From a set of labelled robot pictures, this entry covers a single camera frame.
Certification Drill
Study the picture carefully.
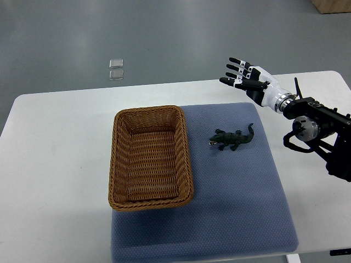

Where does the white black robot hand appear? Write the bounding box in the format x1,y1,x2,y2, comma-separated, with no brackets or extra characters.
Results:
219,58,293,113

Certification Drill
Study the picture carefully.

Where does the wooden box corner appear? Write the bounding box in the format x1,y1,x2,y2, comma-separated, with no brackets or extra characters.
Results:
311,0,350,14

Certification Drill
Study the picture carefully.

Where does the white table leg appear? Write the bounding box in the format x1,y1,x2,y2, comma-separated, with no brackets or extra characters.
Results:
286,254,301,263

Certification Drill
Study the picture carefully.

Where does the brown wicker basket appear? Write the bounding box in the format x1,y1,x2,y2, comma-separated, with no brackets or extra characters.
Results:
108,105,194,211

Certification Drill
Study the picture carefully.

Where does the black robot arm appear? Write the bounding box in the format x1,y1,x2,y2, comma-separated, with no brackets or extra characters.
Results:
281,78,350,182

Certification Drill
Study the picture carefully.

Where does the black table bracket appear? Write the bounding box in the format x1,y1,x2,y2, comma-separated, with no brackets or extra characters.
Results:
330,248,351,256

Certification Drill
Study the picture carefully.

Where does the blue grey fabric mat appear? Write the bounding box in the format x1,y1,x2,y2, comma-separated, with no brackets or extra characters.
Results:
111,102,298,262

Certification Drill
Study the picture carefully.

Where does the dark green toy crocodile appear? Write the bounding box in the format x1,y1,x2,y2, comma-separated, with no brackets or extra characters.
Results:
208,123,254,151

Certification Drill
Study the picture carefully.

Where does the upper clear floor plate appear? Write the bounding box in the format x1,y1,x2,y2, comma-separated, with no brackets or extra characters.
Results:
109,59,123,68

